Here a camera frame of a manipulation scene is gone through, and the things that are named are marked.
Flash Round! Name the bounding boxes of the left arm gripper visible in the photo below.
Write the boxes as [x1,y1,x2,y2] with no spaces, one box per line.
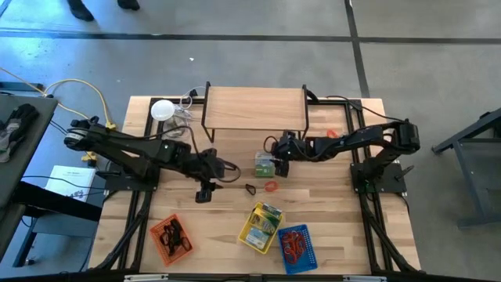
[193,148,236,204]

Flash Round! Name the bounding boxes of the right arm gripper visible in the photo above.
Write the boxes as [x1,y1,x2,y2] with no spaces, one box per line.
[270,131,301,177]

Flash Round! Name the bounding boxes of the yellow plastic basket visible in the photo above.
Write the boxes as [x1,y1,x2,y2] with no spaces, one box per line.
[237,201,284,255]

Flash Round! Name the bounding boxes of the wooden shelf riser black legs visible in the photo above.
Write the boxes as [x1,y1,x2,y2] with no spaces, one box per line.
[201,81,311,144]

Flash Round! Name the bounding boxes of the white mushroom table lamp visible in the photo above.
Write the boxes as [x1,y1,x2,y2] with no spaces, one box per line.
[150,99,188,139]

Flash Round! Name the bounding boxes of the orange plastic basket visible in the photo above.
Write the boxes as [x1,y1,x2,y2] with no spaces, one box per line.
[149,213,194,268]

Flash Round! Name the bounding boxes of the blue plastic basket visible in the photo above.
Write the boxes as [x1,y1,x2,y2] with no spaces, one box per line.
[276,223,319,275]

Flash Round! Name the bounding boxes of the white paper booklet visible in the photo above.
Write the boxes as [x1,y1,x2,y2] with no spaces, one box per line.
[45,164,97,203]

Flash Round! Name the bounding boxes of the dark side table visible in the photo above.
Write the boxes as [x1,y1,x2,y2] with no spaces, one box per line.
[0,81,103,268]

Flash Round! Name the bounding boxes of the person's foot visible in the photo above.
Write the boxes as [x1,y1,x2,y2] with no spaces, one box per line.
[117,0,141,12]
[66,0,95,23]

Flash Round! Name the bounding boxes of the grey metal stand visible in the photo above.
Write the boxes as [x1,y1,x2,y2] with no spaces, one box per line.
[432,107,501,228]

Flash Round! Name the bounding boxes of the grey work glove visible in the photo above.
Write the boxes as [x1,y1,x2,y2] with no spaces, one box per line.
[0,103,40,164]

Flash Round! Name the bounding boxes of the white lamp cable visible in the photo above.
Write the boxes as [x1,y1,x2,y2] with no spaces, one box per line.
[171,86,208,136]

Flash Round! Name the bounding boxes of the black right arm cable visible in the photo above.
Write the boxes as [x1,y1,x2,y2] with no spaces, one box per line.
[324,95,406,123]

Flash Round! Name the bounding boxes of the yellow cable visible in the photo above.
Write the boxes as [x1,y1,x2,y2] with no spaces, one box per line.
[0,66,118,162]

